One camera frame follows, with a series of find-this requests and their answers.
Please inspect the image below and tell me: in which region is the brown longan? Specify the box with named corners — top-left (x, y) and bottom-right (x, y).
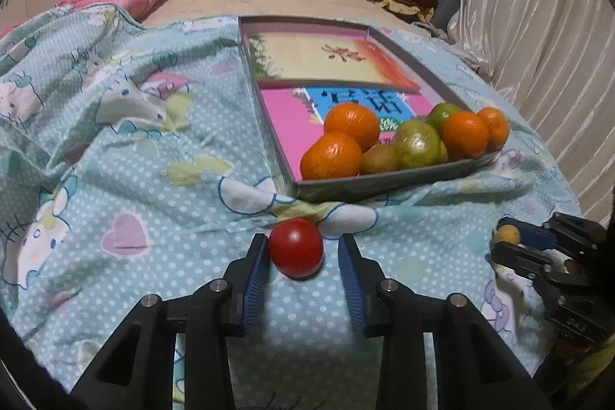
top-left (361, 144), bottom-right (398, 175)
top-left (492, 225), bottom-right (521, 244)
top-left (437, 141), bottom-right (449, 164)

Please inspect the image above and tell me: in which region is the small orange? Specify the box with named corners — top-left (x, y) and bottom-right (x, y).
top-left (477, 107), bottom-right (510, 151)

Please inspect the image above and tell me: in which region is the large orange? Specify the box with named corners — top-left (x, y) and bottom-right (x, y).
top-left (442, 111), bottom-right (490, 159)

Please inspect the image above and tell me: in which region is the small green fruit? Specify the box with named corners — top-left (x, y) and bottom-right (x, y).
top-left (392, 119), bottom-right (441, 169)

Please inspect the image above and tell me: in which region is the large green fruit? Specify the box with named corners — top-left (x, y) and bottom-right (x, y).
top-left (425, 102), bottom-right (461, 135)

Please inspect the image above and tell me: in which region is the red cherry tomato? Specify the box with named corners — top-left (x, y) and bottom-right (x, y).
top-left (268, 217), bottom-right (324, 280)

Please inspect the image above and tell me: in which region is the orange mandarin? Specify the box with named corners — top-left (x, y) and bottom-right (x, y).
top-left (323, 102), bottom-right (381, 152)
top-left (299, 132), bottom-right (363, 180)

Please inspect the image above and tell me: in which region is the green sleeve forearm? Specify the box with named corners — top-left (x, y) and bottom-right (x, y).
top-left (566, 339), bottom-right (615, 397)

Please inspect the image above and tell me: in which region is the hello kitty blue blanket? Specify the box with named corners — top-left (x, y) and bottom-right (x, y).
top-left (1, 4), bottom-right (580, 409)

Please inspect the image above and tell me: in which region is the white curtain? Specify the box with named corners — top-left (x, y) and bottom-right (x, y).
top-left (449, 0), bottom-right (614, 222)

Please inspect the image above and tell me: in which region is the grey cardboard tray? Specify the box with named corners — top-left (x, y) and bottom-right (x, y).
top-left (239, 16), bottom-right (510, 202)

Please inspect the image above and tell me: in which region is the floral fabric bundle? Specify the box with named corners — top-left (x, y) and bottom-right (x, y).
top-left (415, 22), bottom-right (492, 80)

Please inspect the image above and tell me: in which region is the orange cream booklet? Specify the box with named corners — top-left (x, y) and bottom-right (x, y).
top-left (247, 32), bottom-right (421, 93)

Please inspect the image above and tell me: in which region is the pink workbook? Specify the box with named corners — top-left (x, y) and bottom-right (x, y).
top-left (261, 85), bottom-right (440, 181)

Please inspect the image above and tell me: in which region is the beige bed sheet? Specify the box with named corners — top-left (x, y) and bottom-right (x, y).
top-left (144, 0), bottom-right (429, 37)

